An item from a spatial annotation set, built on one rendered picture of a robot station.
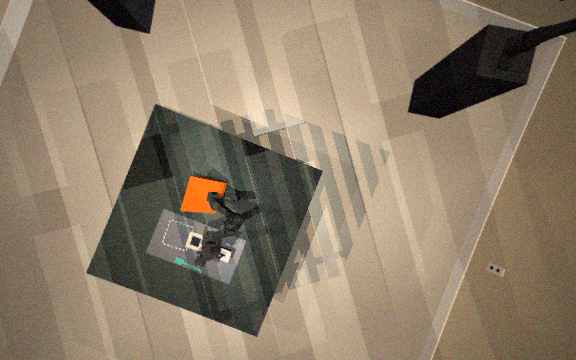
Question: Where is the cream square tile with dark blue centre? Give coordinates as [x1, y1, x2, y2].
[185, 231, 203, 251]

